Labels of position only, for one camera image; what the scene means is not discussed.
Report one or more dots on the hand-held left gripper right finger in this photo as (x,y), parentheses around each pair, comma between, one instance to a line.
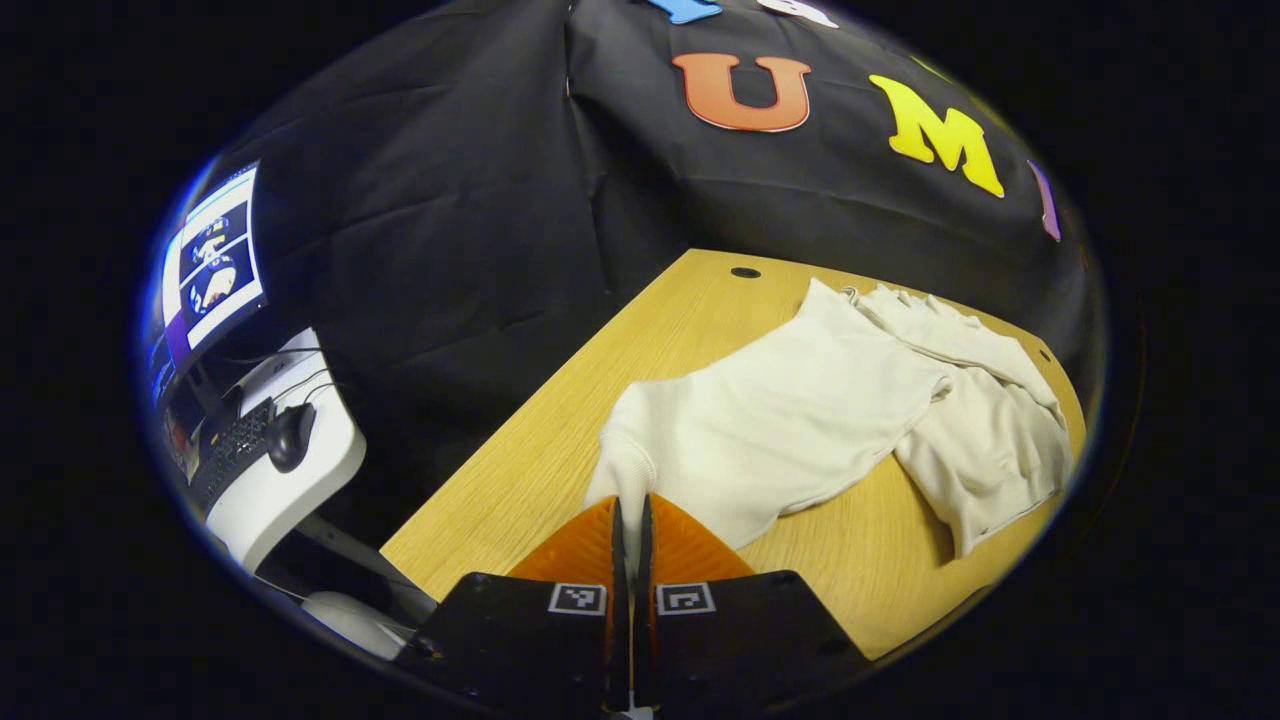
(740,640)

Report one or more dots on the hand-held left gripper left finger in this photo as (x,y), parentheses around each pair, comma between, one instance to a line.
(520,640)

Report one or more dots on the cream knit sweater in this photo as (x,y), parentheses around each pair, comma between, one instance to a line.
(780,430)

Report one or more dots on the white rounded object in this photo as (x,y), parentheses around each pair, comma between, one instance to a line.
(355,622)

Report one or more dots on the white side desk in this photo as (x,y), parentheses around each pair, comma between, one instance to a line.
(300,500)

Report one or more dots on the black computer mouse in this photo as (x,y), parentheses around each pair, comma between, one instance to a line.
(290,437)

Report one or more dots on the black keyboard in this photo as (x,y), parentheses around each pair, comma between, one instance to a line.
(232,450)

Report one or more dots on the black backdrop cloth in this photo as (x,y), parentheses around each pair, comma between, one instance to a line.
(450,230)

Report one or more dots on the computer monitor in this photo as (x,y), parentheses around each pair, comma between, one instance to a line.
(215,265)

